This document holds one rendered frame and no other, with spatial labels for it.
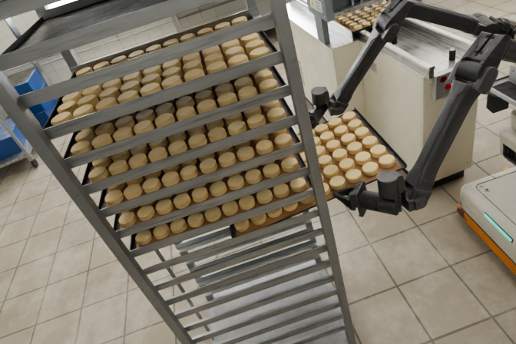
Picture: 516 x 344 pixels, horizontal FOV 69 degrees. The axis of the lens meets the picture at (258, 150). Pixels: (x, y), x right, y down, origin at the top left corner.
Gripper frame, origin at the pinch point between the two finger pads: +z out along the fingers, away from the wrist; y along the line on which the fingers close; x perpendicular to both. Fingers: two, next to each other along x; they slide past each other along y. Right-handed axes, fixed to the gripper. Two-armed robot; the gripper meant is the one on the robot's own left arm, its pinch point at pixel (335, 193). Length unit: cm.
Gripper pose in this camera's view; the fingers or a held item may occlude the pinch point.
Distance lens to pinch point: 124.1
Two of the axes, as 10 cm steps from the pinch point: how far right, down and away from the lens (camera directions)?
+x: 5.1, -6.6, 5.5
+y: 3.5, 7.4, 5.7
